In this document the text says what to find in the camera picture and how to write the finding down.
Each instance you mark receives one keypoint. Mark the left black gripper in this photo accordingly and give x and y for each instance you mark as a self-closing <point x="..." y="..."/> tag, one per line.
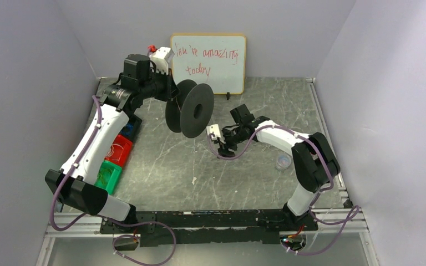
<point x="170" y="87"/>

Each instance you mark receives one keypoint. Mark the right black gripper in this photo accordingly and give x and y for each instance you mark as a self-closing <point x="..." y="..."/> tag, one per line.
<point x="224" y="138"/>

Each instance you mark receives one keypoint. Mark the black cable spool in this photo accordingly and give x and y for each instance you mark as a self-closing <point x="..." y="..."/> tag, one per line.
<point x="190" y="112"/>

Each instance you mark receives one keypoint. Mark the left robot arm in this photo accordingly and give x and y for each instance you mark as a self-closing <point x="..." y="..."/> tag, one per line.
<point x="144" y="76"/>

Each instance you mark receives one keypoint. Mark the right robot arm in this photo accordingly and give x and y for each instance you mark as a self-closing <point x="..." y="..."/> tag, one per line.
<point x="314" y="161"/>

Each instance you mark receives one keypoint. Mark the black bin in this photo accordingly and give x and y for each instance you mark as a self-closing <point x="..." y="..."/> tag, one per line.
<point x="131" y="130"/>

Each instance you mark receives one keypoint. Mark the clear round container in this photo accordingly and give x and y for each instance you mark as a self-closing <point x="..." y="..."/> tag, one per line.
<point x="283" y="162"/>

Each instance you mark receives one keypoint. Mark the yellow-framed whiteboard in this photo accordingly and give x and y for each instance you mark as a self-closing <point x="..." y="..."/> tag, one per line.
<point x="218" y="60"/>

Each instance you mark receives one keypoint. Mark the red bin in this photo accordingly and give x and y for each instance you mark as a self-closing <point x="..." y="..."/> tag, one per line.
<point x="119" y="151"/>

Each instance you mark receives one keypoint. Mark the green bin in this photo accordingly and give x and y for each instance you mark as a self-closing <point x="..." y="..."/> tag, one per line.
<point x="108" y="177"/>

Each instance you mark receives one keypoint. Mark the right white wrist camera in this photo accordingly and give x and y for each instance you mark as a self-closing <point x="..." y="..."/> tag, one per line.
<point x="214" y="133"/>

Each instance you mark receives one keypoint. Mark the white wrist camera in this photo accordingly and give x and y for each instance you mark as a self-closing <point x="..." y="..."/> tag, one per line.
<point x="214" y="133"/>
<point x="161" y="57"/>

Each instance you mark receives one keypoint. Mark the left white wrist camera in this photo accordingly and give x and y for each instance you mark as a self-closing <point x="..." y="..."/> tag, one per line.
<point x="161" y="57"/>

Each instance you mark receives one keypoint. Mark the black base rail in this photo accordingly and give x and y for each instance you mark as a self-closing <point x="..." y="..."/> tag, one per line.
<point x="267" y="226"/>

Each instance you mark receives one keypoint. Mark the aluminium frame rail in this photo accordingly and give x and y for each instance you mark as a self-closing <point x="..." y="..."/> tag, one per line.
<point x="331" y="220"/>

